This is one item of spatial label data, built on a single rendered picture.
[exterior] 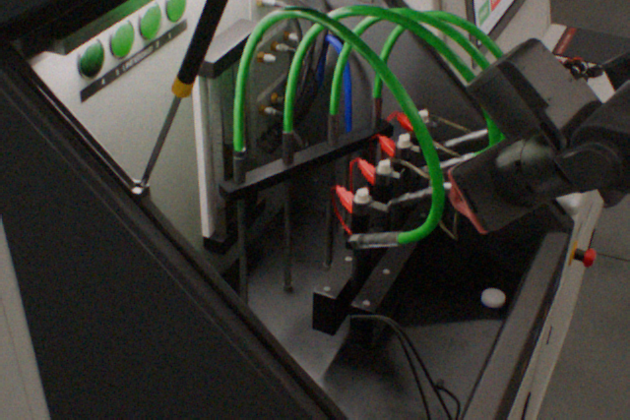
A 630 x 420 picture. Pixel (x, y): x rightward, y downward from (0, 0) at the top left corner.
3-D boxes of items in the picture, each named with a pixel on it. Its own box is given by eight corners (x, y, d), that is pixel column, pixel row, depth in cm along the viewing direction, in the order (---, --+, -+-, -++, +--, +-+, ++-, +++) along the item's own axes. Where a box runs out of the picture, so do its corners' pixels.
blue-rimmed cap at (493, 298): (500, 312, 147) (501, 306, 147) (477, 305, 149) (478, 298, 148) (507, 298, 150) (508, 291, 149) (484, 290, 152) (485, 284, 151)
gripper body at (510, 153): (449, 171, 78) (484, 156, 71) (535, 123, 81) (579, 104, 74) (482, 234, 78) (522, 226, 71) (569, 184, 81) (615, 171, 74)
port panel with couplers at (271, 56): (269, 145, 148) (267, -29, 130) (252, 140, 149) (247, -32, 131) (303, 110, 157) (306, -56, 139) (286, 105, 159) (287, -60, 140)
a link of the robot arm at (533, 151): (589, 202, 66) (636, 157, 68) (534, 131, 66) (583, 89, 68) (542, 212, 73) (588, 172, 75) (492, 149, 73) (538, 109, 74)
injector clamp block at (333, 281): (368, 382, 134) (374, 311, 125) (310, 360, 138) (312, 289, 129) (441, 256, 159) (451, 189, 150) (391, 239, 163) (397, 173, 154)
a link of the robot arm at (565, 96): (626, 181, 60) (691, 114, 64) (525, 50, 60) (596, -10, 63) (526, 216, 71) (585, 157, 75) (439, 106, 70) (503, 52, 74)
